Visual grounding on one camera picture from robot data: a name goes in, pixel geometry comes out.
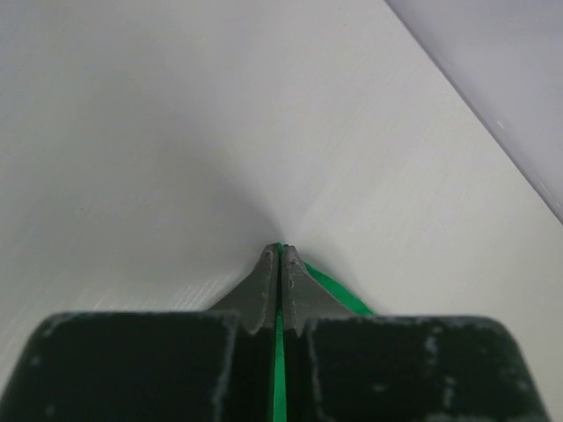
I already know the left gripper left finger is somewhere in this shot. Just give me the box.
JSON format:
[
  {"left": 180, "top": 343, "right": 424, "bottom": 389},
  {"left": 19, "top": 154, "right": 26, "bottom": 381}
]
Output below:
[{"left": 1, "top": 244, "right": 279, "bottom": 421}]

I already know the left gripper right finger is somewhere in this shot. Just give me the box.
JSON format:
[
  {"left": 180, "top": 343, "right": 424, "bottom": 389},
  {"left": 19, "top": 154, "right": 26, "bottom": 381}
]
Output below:
[{"left": 281, "top": 244, "right": 551, "bottom": 422}]

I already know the green t shirt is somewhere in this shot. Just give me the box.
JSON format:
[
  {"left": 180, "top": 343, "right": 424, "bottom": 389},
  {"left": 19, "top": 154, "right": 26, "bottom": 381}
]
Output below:
[{"left": 272, "top": 256, "right": 373, "bottom": 421}]

